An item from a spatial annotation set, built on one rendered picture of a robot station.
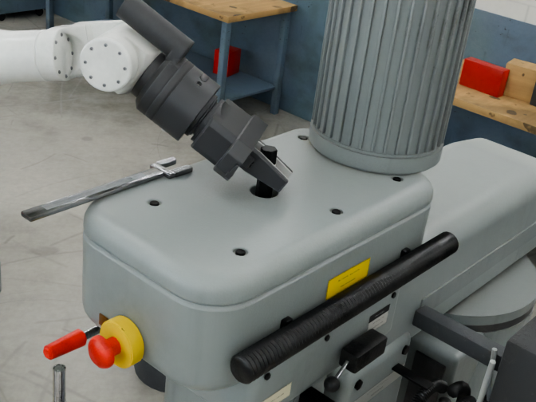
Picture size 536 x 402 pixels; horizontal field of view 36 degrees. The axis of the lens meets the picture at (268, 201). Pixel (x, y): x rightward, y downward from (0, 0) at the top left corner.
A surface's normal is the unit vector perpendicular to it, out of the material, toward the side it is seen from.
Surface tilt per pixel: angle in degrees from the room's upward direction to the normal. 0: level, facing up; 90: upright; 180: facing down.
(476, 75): 90
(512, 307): 0
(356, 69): 90
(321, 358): 90
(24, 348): 0
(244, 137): 30
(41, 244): 0
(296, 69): 90
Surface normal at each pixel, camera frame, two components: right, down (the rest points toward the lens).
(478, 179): 0.11, -0.88
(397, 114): 0.11, 0.47
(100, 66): -0.18, 0.39
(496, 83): -0.70, 0.26
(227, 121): 0.58, -0.66
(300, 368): 0.74, 0.38
